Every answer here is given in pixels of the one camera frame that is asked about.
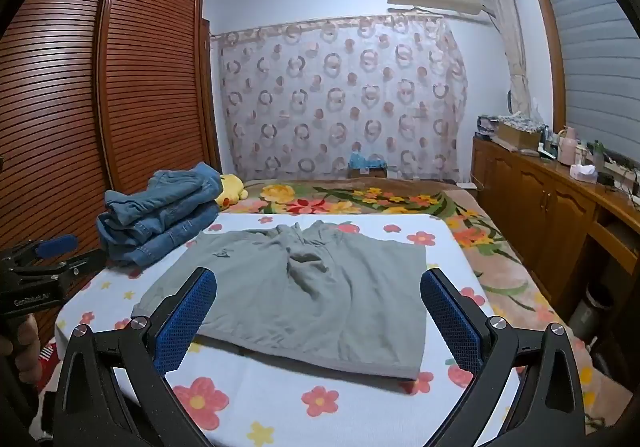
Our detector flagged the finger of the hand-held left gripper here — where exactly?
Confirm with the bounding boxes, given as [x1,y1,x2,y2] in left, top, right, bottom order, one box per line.
[10,235,79,264]
[35,249,107,280]

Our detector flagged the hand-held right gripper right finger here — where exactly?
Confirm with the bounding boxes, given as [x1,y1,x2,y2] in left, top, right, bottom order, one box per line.
[420,268,588,447]

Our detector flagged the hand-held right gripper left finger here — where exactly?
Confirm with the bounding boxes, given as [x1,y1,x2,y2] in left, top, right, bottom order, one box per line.
[50,268,218,447]

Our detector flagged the grey pants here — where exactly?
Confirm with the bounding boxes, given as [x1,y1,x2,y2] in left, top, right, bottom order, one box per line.
[131,221,427,380]

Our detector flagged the person's left hand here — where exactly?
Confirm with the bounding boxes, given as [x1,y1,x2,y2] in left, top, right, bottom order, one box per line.
[14,314,42,372]

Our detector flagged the dark blue folded jeans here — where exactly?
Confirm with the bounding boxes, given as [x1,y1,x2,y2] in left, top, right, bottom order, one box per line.
[96,203,221,269]

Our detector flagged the light blue folded jeans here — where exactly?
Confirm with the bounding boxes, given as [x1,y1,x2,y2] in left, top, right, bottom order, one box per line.
[104,162,224,229]

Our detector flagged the yellow plush toy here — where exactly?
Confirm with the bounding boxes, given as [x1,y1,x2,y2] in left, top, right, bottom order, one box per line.
[215,173,249,208]

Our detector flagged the grey trash bin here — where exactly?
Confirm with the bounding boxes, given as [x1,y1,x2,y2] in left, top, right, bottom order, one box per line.
[567,283,617,344]

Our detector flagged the wooden sideboard cabinet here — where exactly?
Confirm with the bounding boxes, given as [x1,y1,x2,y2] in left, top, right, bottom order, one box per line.
[470,134,640,328]

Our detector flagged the brown slatted wardrobe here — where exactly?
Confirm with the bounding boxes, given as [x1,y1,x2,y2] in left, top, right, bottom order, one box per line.
[0,0,223,343]

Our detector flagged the white flower print sheet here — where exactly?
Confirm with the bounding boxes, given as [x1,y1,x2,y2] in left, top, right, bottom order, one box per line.
[55,213,601,447]

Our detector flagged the cardboard box with blue cloth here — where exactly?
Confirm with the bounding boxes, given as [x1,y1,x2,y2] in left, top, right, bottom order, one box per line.
[347,152,389,180]

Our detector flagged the cardboard box of clutter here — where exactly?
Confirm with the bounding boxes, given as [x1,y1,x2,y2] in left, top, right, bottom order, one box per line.
[495,116,545,151]

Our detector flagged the pink tissue box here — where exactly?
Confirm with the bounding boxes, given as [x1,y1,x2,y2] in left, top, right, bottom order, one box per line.
[570,163,599,184]

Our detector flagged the pink thermos jug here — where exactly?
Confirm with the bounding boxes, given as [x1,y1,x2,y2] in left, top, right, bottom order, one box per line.
[556,125,582,166]

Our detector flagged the beige tied curtain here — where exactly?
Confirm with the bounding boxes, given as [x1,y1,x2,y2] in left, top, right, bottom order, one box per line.
[481,0,535,116]

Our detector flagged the grey window blind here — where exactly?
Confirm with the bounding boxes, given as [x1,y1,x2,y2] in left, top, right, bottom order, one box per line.
[540,0,640,165]

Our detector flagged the sheer ring pattern curtain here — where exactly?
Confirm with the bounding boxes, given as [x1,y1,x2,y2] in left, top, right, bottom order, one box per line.
[210,13,469,184]

